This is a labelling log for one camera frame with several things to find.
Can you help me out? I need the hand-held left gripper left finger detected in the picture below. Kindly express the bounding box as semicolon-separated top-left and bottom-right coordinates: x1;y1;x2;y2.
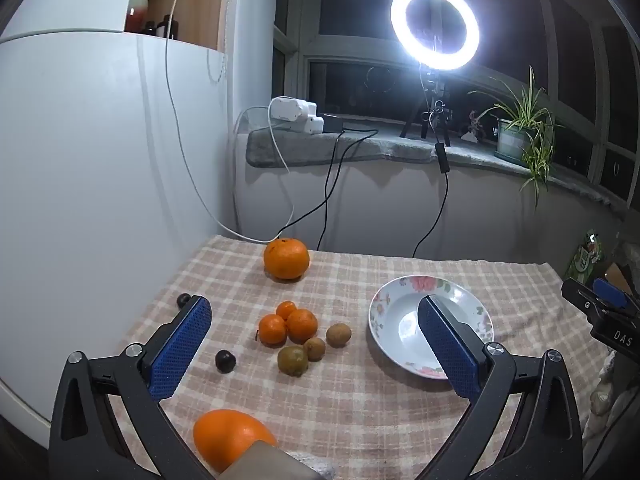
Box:
48;295;213;480

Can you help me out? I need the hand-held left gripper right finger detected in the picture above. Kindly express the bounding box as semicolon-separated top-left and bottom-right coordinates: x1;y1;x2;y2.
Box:
417;295;585;480

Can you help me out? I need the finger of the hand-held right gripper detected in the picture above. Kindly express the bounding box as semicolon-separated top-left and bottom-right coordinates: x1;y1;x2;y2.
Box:
593;277;630;309
561;277;608;319

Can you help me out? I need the white floral plate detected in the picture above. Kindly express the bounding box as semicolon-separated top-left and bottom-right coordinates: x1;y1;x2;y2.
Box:
368;275;495;381

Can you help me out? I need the medium tangerine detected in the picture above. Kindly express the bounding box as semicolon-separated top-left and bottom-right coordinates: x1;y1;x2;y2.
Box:
286;308;319;343
258;314;288;346

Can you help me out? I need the large orange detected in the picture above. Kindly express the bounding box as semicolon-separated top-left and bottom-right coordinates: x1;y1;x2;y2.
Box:
263;236;311;281
193;409;278;473

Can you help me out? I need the brown cardboard box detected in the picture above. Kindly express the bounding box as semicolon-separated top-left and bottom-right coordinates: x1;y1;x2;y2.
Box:
602;260;633;296

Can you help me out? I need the green snack packet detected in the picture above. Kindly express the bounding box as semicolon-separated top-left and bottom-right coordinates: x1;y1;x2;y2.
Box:
570;230;608;286

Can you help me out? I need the white figurine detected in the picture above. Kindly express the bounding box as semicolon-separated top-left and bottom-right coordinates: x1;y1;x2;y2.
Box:
585;352;617;441

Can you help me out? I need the plaid tablecloth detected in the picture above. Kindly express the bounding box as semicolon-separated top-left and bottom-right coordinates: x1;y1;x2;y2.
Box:
117;234;613;480

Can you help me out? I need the white striped plant pot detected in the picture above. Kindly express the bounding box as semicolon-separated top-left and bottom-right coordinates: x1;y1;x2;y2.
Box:
495;117;538;163

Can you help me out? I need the spider plant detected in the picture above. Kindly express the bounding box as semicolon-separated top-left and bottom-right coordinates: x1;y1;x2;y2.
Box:
468;65;566;208

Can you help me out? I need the small window sill ornament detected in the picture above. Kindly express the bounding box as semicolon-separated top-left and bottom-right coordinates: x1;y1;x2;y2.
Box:
460;110;483;143

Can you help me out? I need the white cabinet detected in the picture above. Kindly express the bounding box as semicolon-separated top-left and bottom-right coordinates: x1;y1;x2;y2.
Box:
0;0;241;431

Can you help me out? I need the grey window sill mat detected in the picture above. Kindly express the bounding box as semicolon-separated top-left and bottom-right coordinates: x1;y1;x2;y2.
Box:
245;127;640;221

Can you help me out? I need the black tripod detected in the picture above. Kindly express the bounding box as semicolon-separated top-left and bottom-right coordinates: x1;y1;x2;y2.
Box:
400;70;456;148

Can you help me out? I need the red vase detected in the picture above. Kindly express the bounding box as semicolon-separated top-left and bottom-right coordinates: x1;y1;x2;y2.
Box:
125;0;150;33

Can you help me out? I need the wooden shelf unit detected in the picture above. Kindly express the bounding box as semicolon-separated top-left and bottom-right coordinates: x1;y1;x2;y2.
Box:
137;0;236;52

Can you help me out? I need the window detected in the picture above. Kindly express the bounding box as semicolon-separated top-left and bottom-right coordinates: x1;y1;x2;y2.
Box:
272;0;640;191

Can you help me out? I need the black ring light cable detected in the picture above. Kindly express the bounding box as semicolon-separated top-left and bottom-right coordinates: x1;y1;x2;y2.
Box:
411;110;451;257

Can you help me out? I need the black power cable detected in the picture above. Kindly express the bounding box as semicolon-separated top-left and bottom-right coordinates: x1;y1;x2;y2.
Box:
272;130;351;241
316;129;381;251

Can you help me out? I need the thin white cable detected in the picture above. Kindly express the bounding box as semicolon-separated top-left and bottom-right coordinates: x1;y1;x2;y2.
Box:
233;105;273;136

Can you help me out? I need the long white cable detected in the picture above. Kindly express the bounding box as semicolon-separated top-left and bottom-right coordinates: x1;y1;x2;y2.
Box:
165;0;297;246

